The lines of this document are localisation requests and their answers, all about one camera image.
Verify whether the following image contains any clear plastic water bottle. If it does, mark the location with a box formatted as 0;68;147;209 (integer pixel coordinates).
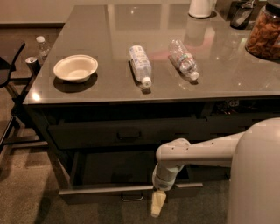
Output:
169;39;200;81

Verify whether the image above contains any drawer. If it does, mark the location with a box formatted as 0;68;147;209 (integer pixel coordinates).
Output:
48;117;214;150
186;164;231;182
207;113;280;136
58;148;204;205

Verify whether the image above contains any white paper bowl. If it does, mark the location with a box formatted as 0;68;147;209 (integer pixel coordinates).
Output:
53;55;98;83

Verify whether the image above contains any black container with utensil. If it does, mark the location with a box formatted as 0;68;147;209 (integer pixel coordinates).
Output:
230;0;255;30

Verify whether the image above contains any dark cabinet frame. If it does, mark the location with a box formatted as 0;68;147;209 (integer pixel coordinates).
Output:
23;93;280;193

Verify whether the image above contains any white jug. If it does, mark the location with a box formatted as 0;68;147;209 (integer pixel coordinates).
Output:
188;0;213;18

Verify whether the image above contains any black chair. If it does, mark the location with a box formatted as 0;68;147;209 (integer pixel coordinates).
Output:
0;39;45;151

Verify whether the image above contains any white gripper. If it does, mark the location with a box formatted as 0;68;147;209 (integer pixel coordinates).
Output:
150;164;183;218

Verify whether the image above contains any metal can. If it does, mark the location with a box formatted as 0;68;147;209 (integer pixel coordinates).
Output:
25;57;41;76

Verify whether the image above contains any white labelled water bottle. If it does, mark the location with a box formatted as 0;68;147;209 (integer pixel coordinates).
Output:
129;45;152;88

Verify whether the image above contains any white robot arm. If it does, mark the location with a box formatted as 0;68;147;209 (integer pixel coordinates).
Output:
150;117;280;224

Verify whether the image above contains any small bottle on floor side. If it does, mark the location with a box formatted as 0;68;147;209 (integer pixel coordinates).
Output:
36;36;50;61

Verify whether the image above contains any glass snack jar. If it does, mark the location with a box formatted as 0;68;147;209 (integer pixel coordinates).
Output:
245;0;280;60

